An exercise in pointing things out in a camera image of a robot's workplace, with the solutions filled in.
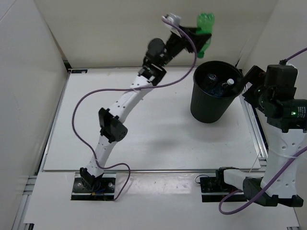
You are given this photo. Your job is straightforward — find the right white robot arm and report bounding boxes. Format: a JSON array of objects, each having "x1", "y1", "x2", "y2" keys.
[{"x1": 215, "y1": 64, "x2": 307, "y2": 208}]

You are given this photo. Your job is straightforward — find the tall blue label water bottle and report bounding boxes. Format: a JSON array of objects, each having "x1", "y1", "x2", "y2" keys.
[{"x1": 211, "y1": 79, "x2": 235, "y2": 97}]

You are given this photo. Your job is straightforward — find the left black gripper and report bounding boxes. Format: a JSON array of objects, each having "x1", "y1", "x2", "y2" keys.
[{"x1": 159, "y1": 25, "x2": 212, "y2": 68}]

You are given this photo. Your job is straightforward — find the front aluminium rail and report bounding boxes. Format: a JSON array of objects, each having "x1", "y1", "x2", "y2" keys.
[{"x1": 42, "y1": 169, "x2": 216, "y2": 173}]

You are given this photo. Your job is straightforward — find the clear bottle blue cap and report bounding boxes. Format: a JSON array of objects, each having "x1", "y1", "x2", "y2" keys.
[{"x1": 202, "y1": 73, "x2": 219, "y2": 93}]

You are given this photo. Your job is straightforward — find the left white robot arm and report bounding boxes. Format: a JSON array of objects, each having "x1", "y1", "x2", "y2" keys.
[{"x1": 80, "y1": 26, "x2": 212, "y2": 193}]

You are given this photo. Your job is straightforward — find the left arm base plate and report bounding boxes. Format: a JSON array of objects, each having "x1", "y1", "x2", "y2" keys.
[{"x1": 71, "y1": 173, "x2": 117, "y2": 201}]

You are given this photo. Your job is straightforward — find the black plastic bin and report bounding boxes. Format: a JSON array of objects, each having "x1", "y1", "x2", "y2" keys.
[{"x1": 190, "y1": 60, "x2": 243, "y2": 123}]

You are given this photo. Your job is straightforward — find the green plastic bottle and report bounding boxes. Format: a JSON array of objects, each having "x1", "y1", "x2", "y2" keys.
[{"x1": 196, "y1": 12, "x2": 215, "y2": 58}]

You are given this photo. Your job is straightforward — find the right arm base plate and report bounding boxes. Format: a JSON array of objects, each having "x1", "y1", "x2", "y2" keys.
[{"x1": 195, "y1": 174, "x2": 238, "y2": 203}]

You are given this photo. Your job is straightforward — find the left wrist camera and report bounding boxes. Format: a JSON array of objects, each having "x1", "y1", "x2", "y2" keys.
[{"x1": 162, "y1": 13, "x2": 181, "y2": 26}]

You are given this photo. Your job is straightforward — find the dark rectangular table sticker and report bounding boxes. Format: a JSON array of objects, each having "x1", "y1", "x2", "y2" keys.
[{"x1": 71, "y1": 69, "x2": 88, "y2": 74}]

